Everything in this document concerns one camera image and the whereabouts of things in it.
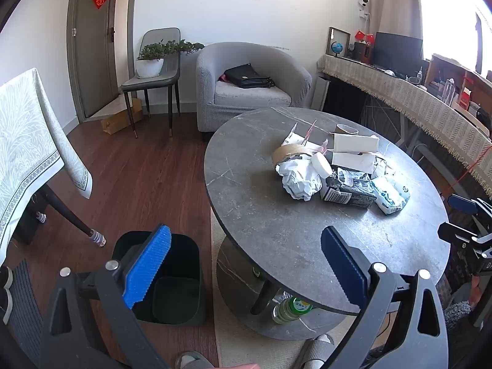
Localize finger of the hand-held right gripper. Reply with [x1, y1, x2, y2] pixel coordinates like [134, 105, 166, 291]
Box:
[437, 221, 485, 244]
[447, 194, 492, 220]

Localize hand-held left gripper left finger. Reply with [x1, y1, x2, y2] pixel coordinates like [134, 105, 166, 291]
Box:
[40, 224, 172, 369]

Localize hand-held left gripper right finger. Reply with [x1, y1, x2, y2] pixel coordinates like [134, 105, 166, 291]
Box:
[321, 226, 448, 369]

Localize black trash bin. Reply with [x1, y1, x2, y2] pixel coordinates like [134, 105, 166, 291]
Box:
[111, 231, 206, 325]

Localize green plastic bottle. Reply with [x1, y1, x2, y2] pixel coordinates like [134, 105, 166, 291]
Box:
[272, 294, 316, 325]

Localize white blue tissue packet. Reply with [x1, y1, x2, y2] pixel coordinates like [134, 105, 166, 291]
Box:
[371, 175, 411, 215]

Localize black snack packet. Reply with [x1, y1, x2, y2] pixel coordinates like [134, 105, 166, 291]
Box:
[320, 167, 377, 209]

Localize grey slipper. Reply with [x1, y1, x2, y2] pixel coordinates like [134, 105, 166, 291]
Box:
[175, 351, 214, 369]
[294, 334, 335, 369]

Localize dark table leg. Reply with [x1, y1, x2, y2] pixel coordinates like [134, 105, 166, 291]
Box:
[38, 184, 107, 247]

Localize crumpled white paper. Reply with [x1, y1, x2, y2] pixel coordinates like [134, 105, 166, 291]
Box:
[276, 159, 323, 201]

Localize round grey stone table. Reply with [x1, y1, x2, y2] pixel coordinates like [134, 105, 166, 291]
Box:
[204, 106, 450, 341]

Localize white tape roll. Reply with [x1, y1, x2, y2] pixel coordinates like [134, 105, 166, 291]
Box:
[311, 153, 333, 179]

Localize wooden desk shelf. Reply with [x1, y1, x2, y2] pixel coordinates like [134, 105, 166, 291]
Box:
[425, 54, 492, 124]

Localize beige fringed desk cloth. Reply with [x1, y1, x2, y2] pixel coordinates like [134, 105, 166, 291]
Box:
[317, 54, 492, 196]

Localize white printed cardboard box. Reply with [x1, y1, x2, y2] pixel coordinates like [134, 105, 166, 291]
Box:
[333, 133, 380, 153]

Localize large brown tape roll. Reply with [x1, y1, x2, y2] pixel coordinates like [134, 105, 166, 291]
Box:
[272, 144, 308, 168]

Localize grey ribbed mat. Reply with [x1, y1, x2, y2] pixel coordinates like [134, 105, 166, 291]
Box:
[8, 259, 45, 358]

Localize torn white plastic packaging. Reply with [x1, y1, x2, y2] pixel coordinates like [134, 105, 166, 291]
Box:
[284, 122, 308, 147]

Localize red white card packaging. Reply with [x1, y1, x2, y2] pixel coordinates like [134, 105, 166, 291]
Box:
[304, 120, 329, 154]

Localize black monitor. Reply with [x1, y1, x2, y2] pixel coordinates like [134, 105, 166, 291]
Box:
[372, 32, 424, 70]

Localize white board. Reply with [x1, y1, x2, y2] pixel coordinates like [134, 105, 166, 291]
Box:
[311, 76, 331, 111]

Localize brown wooden box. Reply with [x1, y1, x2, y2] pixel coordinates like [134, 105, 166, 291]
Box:
[354, 42, 374, 63]

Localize grey dining chair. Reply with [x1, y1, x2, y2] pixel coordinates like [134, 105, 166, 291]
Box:
[121, 28, 182, 139]

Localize potted plant white pot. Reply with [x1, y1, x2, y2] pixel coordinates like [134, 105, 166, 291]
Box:
[136, 39, 205, 78]

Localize grey door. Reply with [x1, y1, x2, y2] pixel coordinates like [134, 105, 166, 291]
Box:
[67, 0, 121, 119]

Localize grey armchair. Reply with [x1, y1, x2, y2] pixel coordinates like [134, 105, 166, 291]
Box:
[196, 42, 313, 141]

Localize black handbag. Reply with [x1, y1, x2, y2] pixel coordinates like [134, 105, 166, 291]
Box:
[224, 63, 276, 89]

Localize beige curtain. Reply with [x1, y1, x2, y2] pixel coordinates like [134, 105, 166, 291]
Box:
[369, 0, 423, 39]

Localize wooden picture frame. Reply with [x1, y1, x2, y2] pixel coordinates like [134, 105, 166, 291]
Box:
[327, 27, 351, 58]

